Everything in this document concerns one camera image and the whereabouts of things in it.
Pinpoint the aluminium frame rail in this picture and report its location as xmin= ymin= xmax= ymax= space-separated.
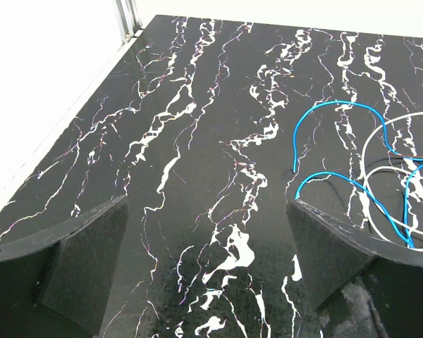
xmin=114 ymin=0 xmax=142 ymax=44

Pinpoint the white cable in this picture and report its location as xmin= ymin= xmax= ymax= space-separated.
xmin=361 ymin=111 xmax=423 ymax=240

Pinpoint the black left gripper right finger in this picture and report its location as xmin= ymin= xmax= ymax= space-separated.
xmin=287 ymin=199 xmax=423 ymax=337

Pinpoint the blue cable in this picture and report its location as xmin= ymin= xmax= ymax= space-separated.
xmin=293 ymin=100 xmax=423 ymax=249

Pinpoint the brown cable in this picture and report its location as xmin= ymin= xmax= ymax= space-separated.
xmin=387 ymin=149 xmax=423 ymax=159

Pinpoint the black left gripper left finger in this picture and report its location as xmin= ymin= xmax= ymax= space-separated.
xmin=0 ymin=196 xmax=129 ymax=337

